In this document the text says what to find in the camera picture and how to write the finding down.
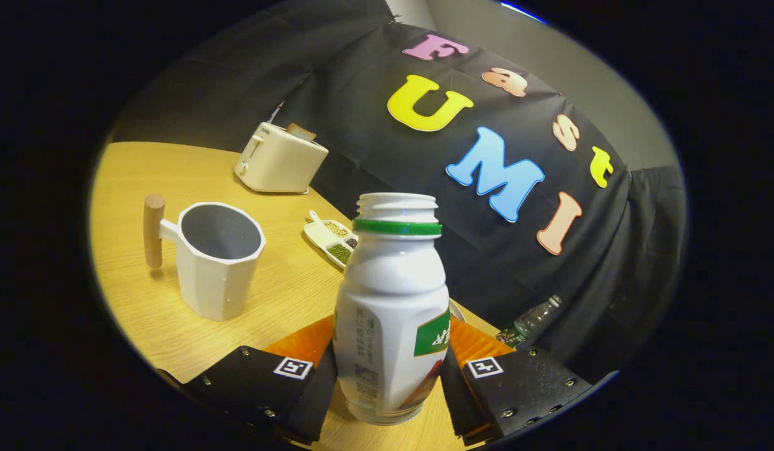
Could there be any wooden table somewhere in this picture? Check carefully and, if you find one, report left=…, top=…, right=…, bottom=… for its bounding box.
left=89, top=142, right=500, bottom=451

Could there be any white divided dish with beans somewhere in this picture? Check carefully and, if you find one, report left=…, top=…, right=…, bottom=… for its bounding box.
left=303, top=210, right=360, bottom=271

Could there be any white juice bottle green label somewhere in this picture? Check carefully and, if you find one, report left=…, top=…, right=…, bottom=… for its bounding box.
left=332, top=192, right=451, bottom=427

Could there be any clear plastic water bottle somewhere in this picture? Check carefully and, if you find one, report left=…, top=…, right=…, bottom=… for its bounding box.
left=496, top=294, right=563, bottom=349

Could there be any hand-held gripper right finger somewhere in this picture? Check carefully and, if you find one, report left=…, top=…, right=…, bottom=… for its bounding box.
left=440, top=316, right=594, bottom=447

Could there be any white cup with wooden handle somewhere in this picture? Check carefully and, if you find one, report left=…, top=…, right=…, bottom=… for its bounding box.
left=143, top=194, right=267, bottom=322

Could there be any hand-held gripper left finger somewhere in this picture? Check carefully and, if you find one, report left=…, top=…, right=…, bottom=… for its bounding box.
left=180, top=315, right=338, bottom=447

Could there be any black backdrop cloth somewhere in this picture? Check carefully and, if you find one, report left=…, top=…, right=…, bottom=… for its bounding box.
left=111, top=0, right=688, bottom=383

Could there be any cream toaster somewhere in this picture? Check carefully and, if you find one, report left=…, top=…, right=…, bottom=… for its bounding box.
left=234, top=122, right=330, bottom=194

